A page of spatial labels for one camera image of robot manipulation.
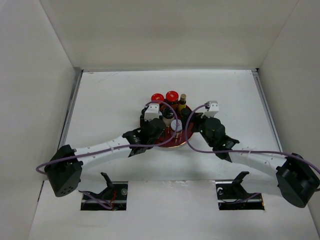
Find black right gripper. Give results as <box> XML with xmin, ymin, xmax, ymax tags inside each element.
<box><xmin>180</xmin><ymin>111</ymin><xmax>215</xmax><ymax>148</ymax></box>

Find black pepper shaker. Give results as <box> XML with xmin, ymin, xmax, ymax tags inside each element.
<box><xmin>180</xmin><ymin>107</ymin><xmax>191</xmax><ymax>119</ymax></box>

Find yellow bottle gold cap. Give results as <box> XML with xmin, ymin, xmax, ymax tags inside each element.
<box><xmin>177</xmin><ymin>93</ymin><xmax>187</xmax><ymax>113</ymax></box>

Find white lid jar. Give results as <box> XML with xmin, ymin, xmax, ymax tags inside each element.
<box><xmin>170</xmin><ymin>119</ymin><xmax>183</xmax><ymax>139</ymax></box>

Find black cap white bottle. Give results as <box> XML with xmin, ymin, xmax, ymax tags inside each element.
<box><xmin>162</xmin><ymin>107</ymin><xmax>175</xmax><ymax>126</ymax></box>

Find red lid jar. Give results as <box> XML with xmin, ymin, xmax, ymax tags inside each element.
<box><xmin>165</xmin><ymin>90</ymin><xmax>179</xmax><ymax>110</ymax></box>
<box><xmin>151</xmin><ymin>93</ymin><xmax>165</xmax><ymax>102</ymax></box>

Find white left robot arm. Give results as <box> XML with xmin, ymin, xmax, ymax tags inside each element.
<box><xmin>44</xmin><ymin>103</ymin><xmax>166</xmax><ymax>198</ymax></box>

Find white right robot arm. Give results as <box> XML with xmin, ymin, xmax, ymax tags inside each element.
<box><xmin>185</xmin><ymin>112</ymin><xmax>320</xmax><ymax>208</ymax></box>

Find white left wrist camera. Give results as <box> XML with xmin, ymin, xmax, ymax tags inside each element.
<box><xmin>143</xmin><ymin>103</ymin><xmax>162</xmax><ymax>122</ymax></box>

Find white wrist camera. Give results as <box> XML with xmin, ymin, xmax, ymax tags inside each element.
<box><xmin>201</xmin><ymin>100</ymin><xmax>220</xmax><ymax>118</ymax></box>
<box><xmin>143</xmin><ymin>103</ymin><xmax>162</xmax><ymax>122</ymax></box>

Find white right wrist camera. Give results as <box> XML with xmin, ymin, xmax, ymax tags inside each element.
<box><xmin>201</xmin><ymin>100</ymin><xmax>220</xmax><ymax>118</ymax></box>

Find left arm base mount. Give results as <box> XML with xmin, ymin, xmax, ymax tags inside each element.
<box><xmin>80</xmin><ymin>172</ymin><xmax>129</xmax><ymax>211</ymax></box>

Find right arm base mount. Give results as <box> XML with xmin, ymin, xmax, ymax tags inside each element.
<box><xmin>215</xmin><ymin>171</ymin><xmax>265</xmax><ymax>211</ymax></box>

